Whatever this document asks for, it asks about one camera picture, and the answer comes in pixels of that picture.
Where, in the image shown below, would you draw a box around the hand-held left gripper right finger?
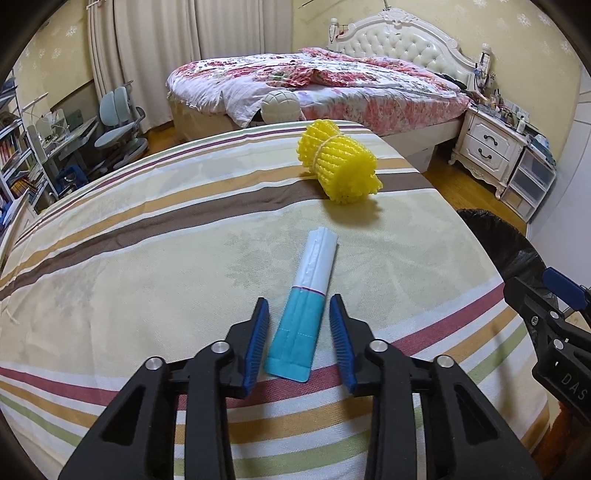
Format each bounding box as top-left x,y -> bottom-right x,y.
329,294 -> 541,480

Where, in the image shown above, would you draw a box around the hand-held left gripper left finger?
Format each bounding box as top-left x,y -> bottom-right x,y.
58,296 -> 271,480

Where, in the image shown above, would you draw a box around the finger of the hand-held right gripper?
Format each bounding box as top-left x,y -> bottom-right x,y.
542,267 -> 591,324
503,276 -> 578,357

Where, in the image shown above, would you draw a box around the blue and white packet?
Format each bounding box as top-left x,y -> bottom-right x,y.
264,226 -> 340,383

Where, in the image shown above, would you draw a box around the black lined trash bin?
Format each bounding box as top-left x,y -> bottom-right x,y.
456,208 -> 555,315

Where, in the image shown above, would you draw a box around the person's orange clothing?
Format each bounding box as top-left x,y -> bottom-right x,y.
538,399 -> 571,463

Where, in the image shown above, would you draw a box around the clear plastic drawer unit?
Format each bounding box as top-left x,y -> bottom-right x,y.
501,148 -> 557,225

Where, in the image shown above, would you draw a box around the pile of items on drawers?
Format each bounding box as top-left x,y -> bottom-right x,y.
526,134 -> 560,163

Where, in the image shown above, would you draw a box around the white nightstand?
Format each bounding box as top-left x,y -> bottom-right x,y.
449,108 -> 527,200

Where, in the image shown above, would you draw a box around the white box under bed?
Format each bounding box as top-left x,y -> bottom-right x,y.
406,145 -> 437,174

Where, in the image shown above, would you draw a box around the yellow foam net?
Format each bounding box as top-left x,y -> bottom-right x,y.
297,119 -> 384,205

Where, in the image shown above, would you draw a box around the clutter of small bottles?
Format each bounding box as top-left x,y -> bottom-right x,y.
471,51 -> 533,136

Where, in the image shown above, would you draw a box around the dark clothes on bed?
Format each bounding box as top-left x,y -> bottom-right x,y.
434,71 -> 468,89

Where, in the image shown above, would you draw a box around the white volleyball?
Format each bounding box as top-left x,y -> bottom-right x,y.
261,89 -> 302,124

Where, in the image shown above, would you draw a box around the blue plastic crate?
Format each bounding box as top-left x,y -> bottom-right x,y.
58,166 -> 89,188

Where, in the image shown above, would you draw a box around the bed with floral quilt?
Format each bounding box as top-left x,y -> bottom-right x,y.
166,47 -> 472,137

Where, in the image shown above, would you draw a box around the grey-blue office chair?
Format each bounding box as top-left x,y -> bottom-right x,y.
95,83 -> 150,169

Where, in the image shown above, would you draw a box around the glass study desk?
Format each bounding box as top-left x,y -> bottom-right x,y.
27,115 -> 100,186

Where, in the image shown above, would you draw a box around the white tufted headboard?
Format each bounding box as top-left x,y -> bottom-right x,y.
329,9 -> 493,89

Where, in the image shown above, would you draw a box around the white bookshelf with books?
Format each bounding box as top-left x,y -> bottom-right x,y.
0,78 -> 48,219

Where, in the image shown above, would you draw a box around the beige curtain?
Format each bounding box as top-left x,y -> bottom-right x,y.
85,0 -> 297,131

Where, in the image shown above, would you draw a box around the white bed frame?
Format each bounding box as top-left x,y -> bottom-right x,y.
168,95 -> 467,172

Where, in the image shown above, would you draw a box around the white wooden bed rail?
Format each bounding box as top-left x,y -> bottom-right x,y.
0,191 -> 38,259

